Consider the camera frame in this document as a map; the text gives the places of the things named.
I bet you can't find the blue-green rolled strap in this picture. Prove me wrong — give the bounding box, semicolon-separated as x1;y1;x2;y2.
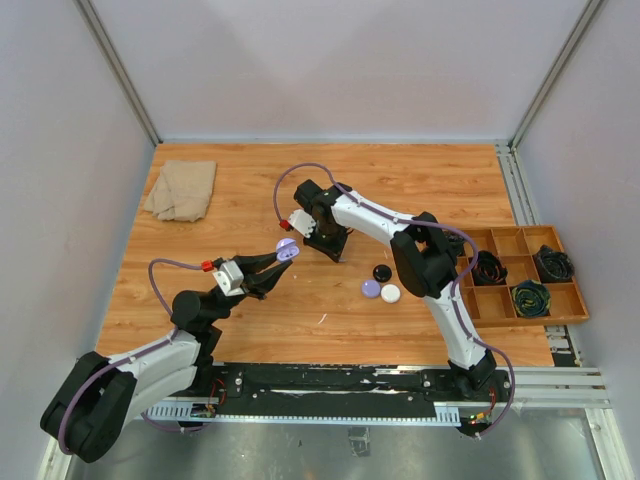
510;279;552;317

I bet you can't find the black rolled strap right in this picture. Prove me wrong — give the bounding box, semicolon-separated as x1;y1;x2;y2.
532;243;575;281

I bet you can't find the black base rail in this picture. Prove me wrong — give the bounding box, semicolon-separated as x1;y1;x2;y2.
154;361;516;420

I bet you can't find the black earbud case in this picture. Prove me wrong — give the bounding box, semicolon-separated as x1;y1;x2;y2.
372;264;393;283

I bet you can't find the black rolled strap middle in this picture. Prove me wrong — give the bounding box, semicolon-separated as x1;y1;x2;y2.
468;249;508;286

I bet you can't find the white cable duct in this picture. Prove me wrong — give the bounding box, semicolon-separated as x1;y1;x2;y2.
145;401;462;427

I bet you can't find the beige folded cloth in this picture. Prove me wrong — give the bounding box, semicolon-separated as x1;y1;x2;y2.
143;160;217;222

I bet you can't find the wooden compartment tray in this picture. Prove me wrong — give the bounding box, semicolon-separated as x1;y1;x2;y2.
461;225;589;328

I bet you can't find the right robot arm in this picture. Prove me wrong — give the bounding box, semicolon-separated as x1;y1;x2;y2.
289;180;496;400

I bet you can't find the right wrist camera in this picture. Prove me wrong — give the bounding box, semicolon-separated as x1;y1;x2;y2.
287;209;316;238

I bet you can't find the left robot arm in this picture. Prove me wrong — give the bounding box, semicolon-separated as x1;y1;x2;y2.
40;253;293;463

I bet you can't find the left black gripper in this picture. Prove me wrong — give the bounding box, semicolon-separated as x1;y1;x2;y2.
206;250;292;325

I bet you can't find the purple earbud case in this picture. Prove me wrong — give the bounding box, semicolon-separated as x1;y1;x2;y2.
361;279;382;299
276;238;300;262

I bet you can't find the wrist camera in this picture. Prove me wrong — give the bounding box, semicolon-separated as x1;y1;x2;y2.
287;209;316;238
212;260;245;297

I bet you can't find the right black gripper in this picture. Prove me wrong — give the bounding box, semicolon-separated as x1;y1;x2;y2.
303;220;347;262

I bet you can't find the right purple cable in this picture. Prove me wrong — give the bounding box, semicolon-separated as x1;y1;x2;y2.
272;162;516;441

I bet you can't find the white earbud case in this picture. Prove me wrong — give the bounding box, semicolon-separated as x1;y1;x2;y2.
380;284;401;304

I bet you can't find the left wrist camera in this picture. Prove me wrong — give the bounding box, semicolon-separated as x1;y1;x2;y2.
212;260;245;297

